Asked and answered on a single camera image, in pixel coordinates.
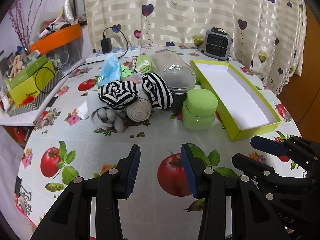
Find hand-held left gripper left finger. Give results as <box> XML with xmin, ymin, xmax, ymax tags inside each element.
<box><xmin>30</xmin><ymin>144</ymin><xmax>141</xmax><ymax>240</ymax></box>

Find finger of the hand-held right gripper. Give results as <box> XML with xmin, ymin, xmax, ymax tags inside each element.
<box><xmin>232</xmin><ymin>153</ymin><xmax>308</xmax><ymax>201</ymax></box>
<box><xmin>251</xmin><ymin>135</ymin><xmax>320</xmax><ymax>165</ymax></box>

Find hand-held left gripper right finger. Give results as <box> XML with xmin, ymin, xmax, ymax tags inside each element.
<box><xmin>180</xmin><ymin>143</ymin><xmax>292</xmax><ymax>240</ymax></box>

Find beige sock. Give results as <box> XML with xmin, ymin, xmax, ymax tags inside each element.
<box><xmin>126</xmin><ymin>99</ymin><xmax>153</xmax><ymax>123</ymax></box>

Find grey socks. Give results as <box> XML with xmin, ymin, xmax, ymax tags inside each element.
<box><xmin>87</xmin><ymin>97</ymin><xmax>128</xmax><ymax>133</ymax></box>

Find lime green cardboard box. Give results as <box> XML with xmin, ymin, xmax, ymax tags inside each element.
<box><xmin>191</xmin><ymin>60</ymin><xmax>282</xmax><ymax>142</ymax></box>

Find green paper packet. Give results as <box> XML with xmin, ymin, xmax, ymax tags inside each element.
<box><xmin>121</xmin><ymin>64</ymin><xmax>137</xmax><ymax>79</ymax></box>

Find blue face mask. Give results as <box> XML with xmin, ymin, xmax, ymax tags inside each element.
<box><xmin>98</xmin><ymin>54</ymin><xmax>122</xmax><ymax>87</ymax></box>

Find green white towel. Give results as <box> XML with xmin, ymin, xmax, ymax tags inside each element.
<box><xmin>132</xmin><ymin>54</ymin><xmax>154</xmax><ymax>75</ymax></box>

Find tomato print tablecloth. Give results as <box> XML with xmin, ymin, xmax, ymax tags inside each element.
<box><xmin>15</xmin><ymin>45</ymin><xmax>304</xmax><ymax>240</ymax></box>

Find green lidded jar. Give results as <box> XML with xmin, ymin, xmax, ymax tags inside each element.
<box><xmin>182</xmin><ymin>89</ymin><xmax>219</xmax><ymax>133</ymax></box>

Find clear plastic container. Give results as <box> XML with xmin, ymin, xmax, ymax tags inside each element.
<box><xmin>152</xmin><ymin>52</ymin><xmax>197</xmax><ymax>112</ymax></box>

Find grey fan heater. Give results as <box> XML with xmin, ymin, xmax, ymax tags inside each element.
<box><xmin>202</xmin><ymin>27</ymin><xmax>232</xmax><ymax>61</ymax></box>

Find white blue power strip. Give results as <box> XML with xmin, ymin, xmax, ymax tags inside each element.
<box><xmin>86</xmin><ymin>45</ymin><xmax>142</xmax><ymax>63</ymax></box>

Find black charger adapter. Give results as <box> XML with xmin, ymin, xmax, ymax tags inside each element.
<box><xmin>100</xmin><ymin>39</ymin><xmax>113</xmax><ymax>53</ymax></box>

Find lime green carton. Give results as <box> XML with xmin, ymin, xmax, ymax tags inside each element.
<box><xmin>7</xmin><ymin>61</ymin><xmax>57</xmax><ymax>105</ymax></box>

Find dark green cardboard box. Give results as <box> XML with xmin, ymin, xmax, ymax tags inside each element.
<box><xmin>4</xmin><ymin>54</ymin><xmax>48</xmax><ymax>90</ymax></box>

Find striped heart print curtain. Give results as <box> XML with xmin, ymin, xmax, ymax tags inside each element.
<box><xmin>84</xmin><ymin>0</ymin><xmax>307</xmax><ymax>95</ymax></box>

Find storage bin with orange lid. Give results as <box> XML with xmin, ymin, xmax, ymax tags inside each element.
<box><xmin>29</xmin><ymin>24</ymin><xmax>84</xmax><ymax>68</ymax></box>

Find beige figurine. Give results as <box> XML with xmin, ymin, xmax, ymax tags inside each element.
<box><xmin>10</xmin><ymin>54</ymin><xmax>25</xmax><ymax>79</ymax></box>

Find pile of small sundries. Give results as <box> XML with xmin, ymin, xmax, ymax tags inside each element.
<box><xmin>37</xmin><ymin>10</ymin><xmax>87</xmax><ymax>39</ymax></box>

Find silver foil bag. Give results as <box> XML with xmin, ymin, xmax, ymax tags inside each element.
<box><xmin>62</xmin><ymin>0</ymin><xmax>75</xmax><ymax>23</ymax></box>

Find purple decorative branches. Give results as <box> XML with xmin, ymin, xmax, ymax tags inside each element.
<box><xmin>9</xmin><ymin>0</ymin><xmax>54</xmax><ymax>52</ymax></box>

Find black charger cable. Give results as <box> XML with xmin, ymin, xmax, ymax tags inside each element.
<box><xmin>34</xmin><ymin>27</ymin><xmax>129</xmax><ymax>94</ymax></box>

